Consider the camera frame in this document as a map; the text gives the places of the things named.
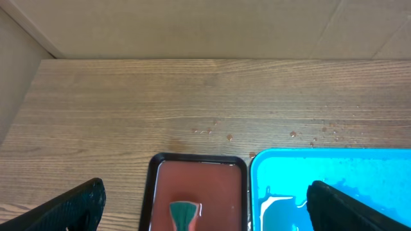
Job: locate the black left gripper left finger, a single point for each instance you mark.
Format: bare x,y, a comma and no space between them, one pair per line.
79,209

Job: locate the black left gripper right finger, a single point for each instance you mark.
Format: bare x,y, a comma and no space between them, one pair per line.
332,210

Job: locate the teal plastic tray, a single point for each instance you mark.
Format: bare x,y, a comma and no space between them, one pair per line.
280,177

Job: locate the black tray with red water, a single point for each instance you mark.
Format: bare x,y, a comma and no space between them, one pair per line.
218,183

